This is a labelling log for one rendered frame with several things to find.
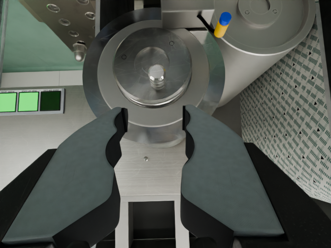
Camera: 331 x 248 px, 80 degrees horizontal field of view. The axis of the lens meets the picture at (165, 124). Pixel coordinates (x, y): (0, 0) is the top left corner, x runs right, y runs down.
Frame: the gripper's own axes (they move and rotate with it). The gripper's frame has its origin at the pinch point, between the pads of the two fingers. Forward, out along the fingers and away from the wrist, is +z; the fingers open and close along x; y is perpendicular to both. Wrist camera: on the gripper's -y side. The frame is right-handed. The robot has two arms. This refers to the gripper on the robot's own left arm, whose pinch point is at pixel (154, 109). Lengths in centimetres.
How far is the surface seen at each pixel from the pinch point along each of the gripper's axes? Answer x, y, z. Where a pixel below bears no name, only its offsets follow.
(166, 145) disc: 0.5, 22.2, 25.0
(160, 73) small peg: 0.4, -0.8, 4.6
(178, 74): 1.9, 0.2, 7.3
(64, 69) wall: -150, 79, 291
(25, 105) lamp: -37, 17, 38
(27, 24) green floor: -137, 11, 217
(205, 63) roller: 4.9, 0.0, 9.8
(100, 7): -6.2, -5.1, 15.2
